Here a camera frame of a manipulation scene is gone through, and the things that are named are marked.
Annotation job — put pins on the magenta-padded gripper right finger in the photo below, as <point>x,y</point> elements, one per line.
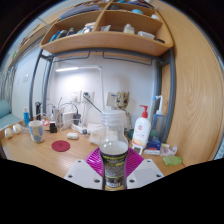
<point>146,173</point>

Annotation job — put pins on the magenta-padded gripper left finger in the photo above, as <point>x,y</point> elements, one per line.
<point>81,175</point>

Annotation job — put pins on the clear bottle with dark label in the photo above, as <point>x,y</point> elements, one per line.
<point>114,166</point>

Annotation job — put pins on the small white thermometer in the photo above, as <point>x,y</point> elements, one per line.
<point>137,149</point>

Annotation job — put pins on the small blue box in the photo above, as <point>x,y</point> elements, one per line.
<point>152,147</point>

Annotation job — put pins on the green sponge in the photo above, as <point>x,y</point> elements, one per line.
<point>172,160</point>

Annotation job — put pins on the flat round red coaster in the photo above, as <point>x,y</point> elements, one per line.
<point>61,146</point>

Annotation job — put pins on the white earbuds case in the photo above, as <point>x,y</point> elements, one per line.
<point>72,136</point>

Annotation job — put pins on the white tissue pack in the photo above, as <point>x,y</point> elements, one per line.
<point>95,136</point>

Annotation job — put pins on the white bottle with red pump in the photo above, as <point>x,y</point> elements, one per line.
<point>141,131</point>

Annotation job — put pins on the white power strip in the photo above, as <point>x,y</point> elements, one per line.
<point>79,129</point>

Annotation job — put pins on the small black jar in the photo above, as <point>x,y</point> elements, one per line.
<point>53,127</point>

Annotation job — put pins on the black charger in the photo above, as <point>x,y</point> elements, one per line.
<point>77,119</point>

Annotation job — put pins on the blue and cream patterned mug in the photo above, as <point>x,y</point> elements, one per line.
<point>36,131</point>

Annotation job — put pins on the steel cup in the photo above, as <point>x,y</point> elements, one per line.
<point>57,115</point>

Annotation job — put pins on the brown tree creature figurine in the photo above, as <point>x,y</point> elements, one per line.
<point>122,100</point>

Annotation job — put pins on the black electric shaver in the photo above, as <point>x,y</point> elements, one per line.
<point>38,110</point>

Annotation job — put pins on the round cream wrapped bun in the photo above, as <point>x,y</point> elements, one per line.
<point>8,133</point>
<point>17,128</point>

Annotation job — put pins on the blue tube with white cap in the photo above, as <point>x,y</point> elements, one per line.
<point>26,117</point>

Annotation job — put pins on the bed with teal sheet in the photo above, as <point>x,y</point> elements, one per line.
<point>9,120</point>

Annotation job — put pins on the teal pillow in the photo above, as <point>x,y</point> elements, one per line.
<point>4,109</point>

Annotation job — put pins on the white desk lamp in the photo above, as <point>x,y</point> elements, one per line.
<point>76,69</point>

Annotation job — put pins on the grey striped curtain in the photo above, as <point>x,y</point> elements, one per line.
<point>7,83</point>

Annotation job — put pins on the wooden shelf unit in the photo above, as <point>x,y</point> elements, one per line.
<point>106,40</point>

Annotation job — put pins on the long wooden overhead bunk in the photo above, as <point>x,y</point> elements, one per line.
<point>30,41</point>

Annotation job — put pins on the white wall socket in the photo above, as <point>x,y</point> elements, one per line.
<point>75,96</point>
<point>89,98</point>

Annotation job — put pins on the grey metal frame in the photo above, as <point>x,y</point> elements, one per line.
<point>170,100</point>

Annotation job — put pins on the white wall box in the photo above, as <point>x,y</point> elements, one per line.
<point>111,99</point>

